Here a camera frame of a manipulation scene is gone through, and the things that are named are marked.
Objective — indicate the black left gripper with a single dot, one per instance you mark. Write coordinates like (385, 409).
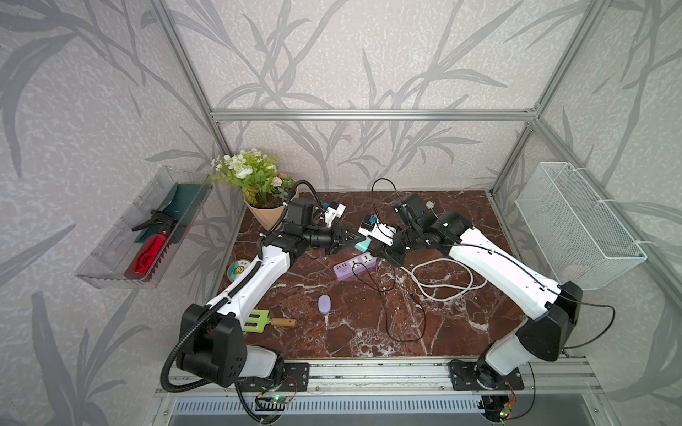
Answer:
(337, 239)

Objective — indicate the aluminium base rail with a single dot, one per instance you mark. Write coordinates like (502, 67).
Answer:
(432, 376)

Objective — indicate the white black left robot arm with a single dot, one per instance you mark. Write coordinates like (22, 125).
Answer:
(211, 346)

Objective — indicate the artificial white flower plant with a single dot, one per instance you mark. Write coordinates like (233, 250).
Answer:
(257, 175)

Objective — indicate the green garden fork wooden handle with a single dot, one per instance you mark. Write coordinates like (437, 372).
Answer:
(259, 319)

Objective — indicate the white wire mesh basket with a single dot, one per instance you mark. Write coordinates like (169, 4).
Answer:
(578, 233)

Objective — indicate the round green tape roll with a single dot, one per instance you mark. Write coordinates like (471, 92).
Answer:
(237, 268)

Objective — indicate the clear plastic wall bin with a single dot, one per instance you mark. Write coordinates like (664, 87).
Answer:
(138, 249)

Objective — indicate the teal usb charger plug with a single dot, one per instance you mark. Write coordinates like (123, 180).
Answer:
(364, 245)

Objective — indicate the red spray bottle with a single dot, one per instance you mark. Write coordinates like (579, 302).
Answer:
(148, 254)

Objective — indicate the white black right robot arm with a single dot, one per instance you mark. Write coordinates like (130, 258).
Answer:
(551, 309)

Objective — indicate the purple power strip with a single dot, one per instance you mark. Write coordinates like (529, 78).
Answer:
(354, 267)

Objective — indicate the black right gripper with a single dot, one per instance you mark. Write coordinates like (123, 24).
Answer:
(386, 254)

